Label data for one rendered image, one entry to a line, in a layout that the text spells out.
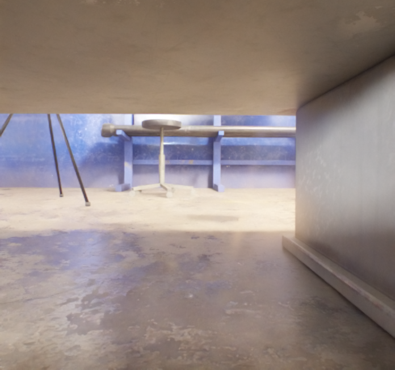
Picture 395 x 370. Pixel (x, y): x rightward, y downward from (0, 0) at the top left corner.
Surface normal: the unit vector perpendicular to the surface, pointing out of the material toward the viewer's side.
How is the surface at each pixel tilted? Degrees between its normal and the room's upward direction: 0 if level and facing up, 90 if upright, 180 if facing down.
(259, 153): 90
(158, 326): 0
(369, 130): 90
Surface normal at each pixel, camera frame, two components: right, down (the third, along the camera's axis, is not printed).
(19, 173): 0.03, 0.01
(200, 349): 0.00, -1.00
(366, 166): -1.00, 0.00
